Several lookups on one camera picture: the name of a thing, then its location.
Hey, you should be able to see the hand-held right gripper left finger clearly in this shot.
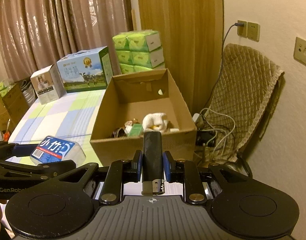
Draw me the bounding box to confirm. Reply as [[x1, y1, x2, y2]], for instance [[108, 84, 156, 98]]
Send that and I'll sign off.
[[55, 150, 143, 205]]

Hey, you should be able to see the blue milk carton case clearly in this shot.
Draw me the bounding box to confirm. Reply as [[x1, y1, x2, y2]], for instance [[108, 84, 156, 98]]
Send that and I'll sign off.
[[56, 46, 114, 93]]

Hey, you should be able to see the green medicine box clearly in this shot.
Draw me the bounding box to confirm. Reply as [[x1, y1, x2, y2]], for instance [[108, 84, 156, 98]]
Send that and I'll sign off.
[[125, 124, 144, 137]]

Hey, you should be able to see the white power strip cable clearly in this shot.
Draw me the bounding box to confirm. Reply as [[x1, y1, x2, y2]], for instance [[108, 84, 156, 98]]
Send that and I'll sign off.
[[192, 107, 236, 160]]

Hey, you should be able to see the brown cardboard box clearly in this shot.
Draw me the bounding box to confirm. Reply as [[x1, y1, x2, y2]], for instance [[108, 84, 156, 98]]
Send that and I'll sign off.
[[89, 68, 197, 165]]

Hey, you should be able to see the black electrical box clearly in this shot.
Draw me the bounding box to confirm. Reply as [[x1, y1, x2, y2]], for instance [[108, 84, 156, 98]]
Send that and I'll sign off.
[[195, 130, 216, 147]]

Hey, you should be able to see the white product box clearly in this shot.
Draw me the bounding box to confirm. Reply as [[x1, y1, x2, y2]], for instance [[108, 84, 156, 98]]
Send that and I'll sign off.
[[30, 64, 62, 105]]

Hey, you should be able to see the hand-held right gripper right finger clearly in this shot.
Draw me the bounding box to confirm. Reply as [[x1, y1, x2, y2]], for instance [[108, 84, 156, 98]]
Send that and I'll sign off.
[[162, 151, 253, 205]]

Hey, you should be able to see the orange-handled tool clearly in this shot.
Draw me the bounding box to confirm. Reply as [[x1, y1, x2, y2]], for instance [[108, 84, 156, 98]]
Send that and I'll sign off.
[[3, 119, 11, 141]]

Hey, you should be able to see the chair with quilted cover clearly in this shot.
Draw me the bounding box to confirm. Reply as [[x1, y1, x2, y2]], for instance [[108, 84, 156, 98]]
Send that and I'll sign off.
[[203, 43, 285, 160]]

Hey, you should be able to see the double wall socket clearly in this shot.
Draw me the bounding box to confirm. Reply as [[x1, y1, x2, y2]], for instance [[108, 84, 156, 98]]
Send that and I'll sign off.
[[237, 20, 260, 41]]

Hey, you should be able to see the white sock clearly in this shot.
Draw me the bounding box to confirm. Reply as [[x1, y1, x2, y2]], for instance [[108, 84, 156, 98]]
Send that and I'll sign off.
[[142, 113, 170, 133]]

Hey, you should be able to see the charger plug with cable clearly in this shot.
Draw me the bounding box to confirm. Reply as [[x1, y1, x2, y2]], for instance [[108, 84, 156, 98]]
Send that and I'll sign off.
[[204, 22, 245, 108]]

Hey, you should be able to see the clear floss pick box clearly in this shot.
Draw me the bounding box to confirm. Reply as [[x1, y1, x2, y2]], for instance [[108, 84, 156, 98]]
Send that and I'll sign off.
[[30, 135, 86, 167]]

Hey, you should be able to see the brown cardboard carton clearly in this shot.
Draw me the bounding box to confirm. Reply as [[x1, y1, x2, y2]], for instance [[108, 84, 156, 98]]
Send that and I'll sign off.
[[3, 84, 28, 125]]

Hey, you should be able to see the brown shiny curtain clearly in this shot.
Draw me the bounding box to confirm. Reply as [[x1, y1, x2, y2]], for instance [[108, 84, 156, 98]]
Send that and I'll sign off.
[[0, 0, 133, 83]]

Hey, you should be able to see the dark round tea packet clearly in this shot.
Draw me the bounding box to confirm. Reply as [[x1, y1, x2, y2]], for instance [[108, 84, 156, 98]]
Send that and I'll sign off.
[[110, 127, 127, 138]]

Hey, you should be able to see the stack of green tissue packs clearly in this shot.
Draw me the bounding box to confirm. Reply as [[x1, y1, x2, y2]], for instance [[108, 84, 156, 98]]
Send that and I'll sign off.
[[112, 30, 165, 75]]

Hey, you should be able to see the golden yellow curtain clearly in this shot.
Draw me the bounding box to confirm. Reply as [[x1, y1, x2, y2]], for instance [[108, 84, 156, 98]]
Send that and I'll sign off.
[[136, 0, 224, 115]]

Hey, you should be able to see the silver ribbed metal object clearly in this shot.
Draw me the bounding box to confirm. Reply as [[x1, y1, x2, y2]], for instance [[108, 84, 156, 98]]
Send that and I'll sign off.
[[21, 81, 34, 107]]

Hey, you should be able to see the single wall outlet plate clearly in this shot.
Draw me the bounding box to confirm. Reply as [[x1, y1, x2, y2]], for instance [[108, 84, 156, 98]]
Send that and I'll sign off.
[[293, 37, 306, 67]]

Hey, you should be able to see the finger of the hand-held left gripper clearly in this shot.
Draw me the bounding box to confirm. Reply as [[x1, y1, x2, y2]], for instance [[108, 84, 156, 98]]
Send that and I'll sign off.
[[0, 158, 76, 180], [0, 142, 43, 158]]

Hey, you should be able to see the black lighter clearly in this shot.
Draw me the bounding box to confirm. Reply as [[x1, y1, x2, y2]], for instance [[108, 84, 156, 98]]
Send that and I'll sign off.
[[141, 131, 165, 196]]

